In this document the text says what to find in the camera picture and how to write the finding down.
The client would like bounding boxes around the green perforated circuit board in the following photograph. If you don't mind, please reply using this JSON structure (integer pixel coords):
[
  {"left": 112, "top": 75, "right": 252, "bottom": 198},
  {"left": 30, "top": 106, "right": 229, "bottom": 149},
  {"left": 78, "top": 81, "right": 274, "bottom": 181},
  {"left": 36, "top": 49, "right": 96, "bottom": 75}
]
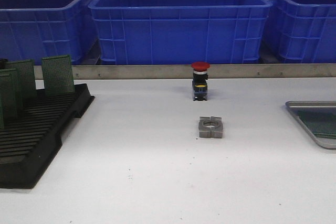
[
  {"left": 5, "top": 59, "right": 37, "bottom": 99},
  {"left": 298, "top": 111, "right": 335, "bottom": 134},
  {"left": 313, "top": 132, "right": 336, "bottom": 139},
  {"left": 0, "top": 101, "right": 5, "bottom": 130},
  {"left": 41, "top": 55, "right": 75, "bottom": 96},
  {"left": 1, "top": 68, "right": 23, "bottom": 124}
]

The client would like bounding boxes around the black slotted board rack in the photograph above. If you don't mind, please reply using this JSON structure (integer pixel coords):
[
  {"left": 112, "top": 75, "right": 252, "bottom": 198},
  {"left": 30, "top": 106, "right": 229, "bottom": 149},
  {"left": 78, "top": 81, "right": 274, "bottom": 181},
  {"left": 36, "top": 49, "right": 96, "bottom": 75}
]
[{"left": 1, "top": 83, "right": 94, "bottom": 189}]

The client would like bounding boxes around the silver metal tray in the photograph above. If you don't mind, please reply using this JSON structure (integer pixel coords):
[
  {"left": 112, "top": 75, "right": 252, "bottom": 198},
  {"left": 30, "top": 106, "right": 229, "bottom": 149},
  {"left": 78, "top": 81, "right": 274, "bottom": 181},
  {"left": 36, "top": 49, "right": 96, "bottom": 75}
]
[{"left": 286, "top": 101, "right": 335, "bottom": 150}]

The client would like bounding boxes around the red emergency stop button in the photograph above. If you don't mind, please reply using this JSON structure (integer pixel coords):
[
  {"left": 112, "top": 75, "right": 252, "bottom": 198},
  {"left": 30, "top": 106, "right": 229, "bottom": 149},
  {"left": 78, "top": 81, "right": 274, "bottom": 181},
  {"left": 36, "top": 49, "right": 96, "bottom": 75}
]
[{"left": 191, "top": 61, "right": 210, "bottom": 101}]

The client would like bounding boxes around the grey metal clamp block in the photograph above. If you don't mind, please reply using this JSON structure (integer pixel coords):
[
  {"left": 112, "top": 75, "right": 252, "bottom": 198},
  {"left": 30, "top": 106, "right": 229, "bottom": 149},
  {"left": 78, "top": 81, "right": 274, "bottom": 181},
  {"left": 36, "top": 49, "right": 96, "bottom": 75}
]
[{"left": 198, "top": 116, "right": 224, "bottom": 138}]

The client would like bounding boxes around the centre blue plastic crate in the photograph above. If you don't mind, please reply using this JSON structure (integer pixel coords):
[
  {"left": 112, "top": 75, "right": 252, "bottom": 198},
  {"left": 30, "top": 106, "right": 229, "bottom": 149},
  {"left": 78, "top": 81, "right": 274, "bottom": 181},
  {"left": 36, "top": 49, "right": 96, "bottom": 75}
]
[{"left": 89, "top": 0, "right": 271, "bottom": 65}]

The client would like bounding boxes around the blue plastic crate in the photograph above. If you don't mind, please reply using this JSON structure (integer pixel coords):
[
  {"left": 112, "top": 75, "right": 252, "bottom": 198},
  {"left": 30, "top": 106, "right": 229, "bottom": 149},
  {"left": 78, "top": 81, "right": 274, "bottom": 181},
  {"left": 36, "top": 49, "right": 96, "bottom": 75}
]
[
  {"left": 1, "top": 0, "right": 98, "bottom": 65},
  {"left": 89, "top": 0, "right": 271, "bottom": 65},
  {"left": 262, "top": 0, "right": 335, "bottom": 63}
]

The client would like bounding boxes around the right blue plastic crate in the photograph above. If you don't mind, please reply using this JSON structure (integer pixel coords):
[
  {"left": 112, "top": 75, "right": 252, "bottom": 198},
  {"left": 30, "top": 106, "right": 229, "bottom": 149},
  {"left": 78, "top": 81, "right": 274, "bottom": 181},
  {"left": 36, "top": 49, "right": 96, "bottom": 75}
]
[{"left": 262, "top": 0, "right": 335, "bottom": 63}]

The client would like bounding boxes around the left blue plastic crate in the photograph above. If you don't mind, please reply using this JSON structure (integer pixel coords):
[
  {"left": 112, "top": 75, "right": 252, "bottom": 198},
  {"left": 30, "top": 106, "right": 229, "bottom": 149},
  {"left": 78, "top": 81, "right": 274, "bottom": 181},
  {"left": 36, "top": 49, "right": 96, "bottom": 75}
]
[{"left": 1, "top": 0, "right": 98, "bottom": 65}]

